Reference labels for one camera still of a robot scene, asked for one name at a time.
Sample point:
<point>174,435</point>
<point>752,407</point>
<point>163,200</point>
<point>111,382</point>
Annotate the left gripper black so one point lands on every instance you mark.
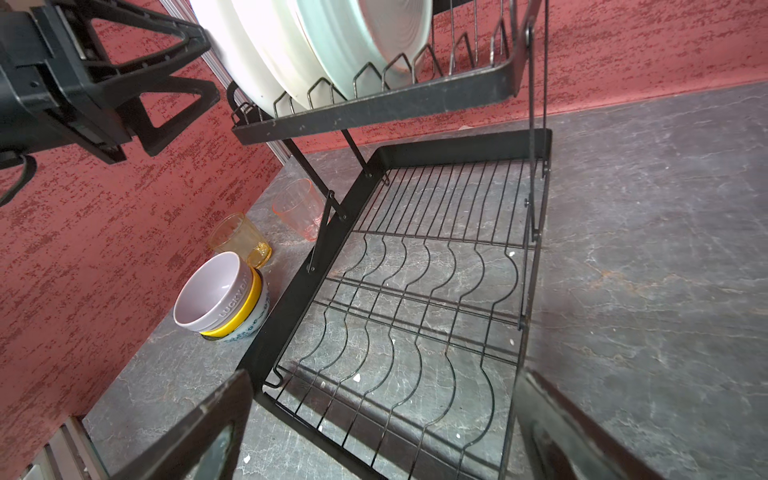
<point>42,84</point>

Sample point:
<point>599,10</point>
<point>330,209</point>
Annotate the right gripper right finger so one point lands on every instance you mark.
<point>562,442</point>

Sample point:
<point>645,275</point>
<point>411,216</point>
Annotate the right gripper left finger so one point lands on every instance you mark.
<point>206,442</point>

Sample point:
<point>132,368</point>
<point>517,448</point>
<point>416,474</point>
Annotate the white plate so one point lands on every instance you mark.
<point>275,31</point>
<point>232,45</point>

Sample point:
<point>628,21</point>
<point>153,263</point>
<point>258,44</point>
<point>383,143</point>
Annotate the blue floral porcelain bowl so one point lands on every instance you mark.
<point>252,323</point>

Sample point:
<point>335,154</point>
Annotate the lavender ceramic bowl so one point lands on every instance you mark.
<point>214,293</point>

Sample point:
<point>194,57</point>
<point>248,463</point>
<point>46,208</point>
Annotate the amber glass cup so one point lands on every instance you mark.
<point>236,233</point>

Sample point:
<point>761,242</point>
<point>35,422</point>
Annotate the yellow bowl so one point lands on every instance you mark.
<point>241,316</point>

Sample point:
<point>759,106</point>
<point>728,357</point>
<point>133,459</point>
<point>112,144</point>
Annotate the pink glass cup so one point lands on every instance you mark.
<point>300,206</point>

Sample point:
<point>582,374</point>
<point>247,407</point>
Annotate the pale green plate right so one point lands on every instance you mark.
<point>366,47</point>

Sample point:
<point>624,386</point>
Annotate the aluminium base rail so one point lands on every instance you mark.
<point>69,454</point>

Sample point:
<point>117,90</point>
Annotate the black wire dish rack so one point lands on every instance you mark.
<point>395,346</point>

